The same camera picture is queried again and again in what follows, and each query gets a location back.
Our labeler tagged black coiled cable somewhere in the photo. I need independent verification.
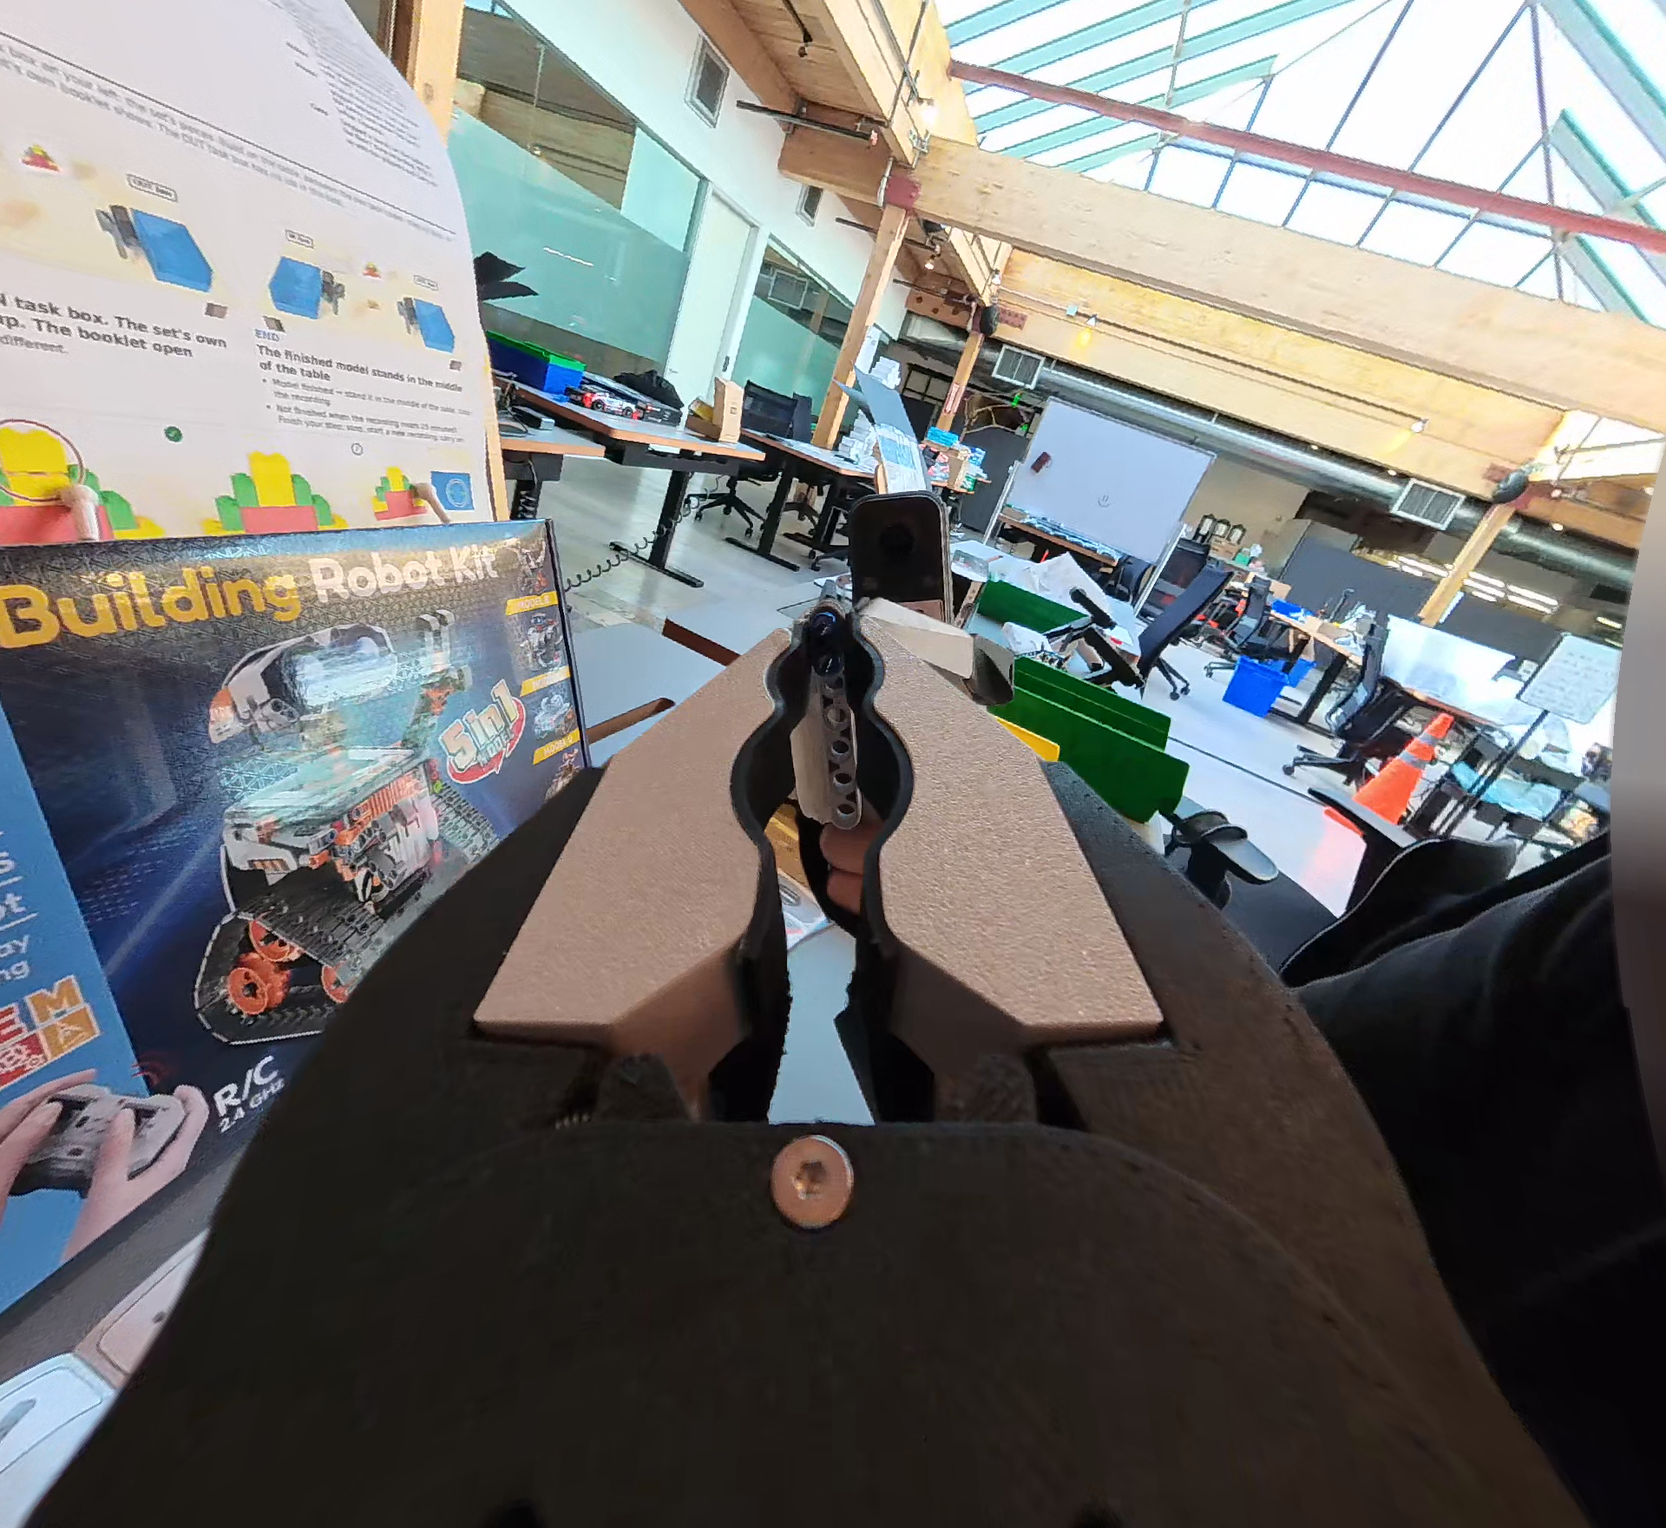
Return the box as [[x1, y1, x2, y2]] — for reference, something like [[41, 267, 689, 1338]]
[[564, 535, 656, 595]]

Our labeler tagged paper-covered wooden board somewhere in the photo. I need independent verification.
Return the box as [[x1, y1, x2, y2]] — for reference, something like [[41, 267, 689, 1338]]
[[854, 368, 932, 495]]

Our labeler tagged building instruction booklet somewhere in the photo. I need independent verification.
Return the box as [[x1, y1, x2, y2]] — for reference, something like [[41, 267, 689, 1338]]
[[766, 806, 837, 949]]

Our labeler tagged orange traffic cone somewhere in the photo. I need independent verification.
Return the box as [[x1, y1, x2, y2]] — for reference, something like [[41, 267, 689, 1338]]
[[1351, 709, 1459, 827]]

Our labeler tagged grey perforated toy beam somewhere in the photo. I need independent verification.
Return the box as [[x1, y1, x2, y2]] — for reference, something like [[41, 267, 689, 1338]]
[[789, 608, 870, 833]]

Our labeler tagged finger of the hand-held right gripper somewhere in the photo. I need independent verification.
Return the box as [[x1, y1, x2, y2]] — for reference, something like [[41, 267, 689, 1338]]
[[858, 595, 1020, 706]]

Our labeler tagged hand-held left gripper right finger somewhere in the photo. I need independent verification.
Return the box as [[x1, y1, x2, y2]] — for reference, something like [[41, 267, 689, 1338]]
[[837, 619, 1166, 1122]]

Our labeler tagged white whiteboard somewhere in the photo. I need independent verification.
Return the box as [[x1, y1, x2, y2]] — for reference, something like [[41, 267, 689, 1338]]
[[999, 398, 1218, 568]]

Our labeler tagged robot kit box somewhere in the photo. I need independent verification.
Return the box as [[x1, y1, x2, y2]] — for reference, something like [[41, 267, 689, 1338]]
[[0, 517, 592, 1321]]

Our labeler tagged small white sign board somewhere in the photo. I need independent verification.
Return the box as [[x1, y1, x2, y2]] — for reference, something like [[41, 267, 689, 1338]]
[[1516, 631, 1625, 727]]

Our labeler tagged blue storage bin green lid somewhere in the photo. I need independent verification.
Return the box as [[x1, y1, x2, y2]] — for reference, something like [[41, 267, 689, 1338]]
[[489, 331, 587, 397]]

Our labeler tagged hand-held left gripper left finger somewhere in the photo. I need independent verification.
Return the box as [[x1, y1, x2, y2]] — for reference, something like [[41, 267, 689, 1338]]
[[472, 628, 798, 1122]]

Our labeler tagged wooden top standing desk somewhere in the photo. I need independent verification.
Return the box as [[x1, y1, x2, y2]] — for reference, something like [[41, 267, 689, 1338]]
[[748, 424, 887, 573], [501, 382, 766, 588]]

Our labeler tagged green plastic bin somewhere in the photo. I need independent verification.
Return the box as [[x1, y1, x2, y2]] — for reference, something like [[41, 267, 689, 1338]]
[[977, 577, 1097, 639], [988, 702, 1192, 825], [1011, 654, 1174, 752]]

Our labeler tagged black office chair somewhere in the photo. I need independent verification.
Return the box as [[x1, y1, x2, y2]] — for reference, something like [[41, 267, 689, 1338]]
[[1163, 801, 1524, 982], [1130, 563, 1234, 702], [687, 382, 798, 535]]

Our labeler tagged person's right hand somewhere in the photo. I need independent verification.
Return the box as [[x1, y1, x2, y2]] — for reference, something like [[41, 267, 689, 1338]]
[[818, 822, 879, 919]]

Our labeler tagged printed instruction sheet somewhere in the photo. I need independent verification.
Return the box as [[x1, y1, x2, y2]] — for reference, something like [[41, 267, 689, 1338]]
[[0, 0, 498, 546]]

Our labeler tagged person's black clothing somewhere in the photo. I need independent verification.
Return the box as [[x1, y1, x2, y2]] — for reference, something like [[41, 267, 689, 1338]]
[[1282, 830, 1666, 1528]]

